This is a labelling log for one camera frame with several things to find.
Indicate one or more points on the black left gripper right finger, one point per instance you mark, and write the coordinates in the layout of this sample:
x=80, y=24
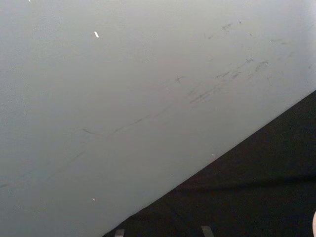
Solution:
x=207, y=232

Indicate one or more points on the black table cloth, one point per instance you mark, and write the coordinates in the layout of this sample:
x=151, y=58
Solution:
x=247, y=192

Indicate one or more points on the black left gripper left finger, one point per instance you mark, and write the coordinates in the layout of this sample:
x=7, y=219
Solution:
x=120, y=233

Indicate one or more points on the roll of white tape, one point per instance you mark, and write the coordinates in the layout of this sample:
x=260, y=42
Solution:
x=314, y=225

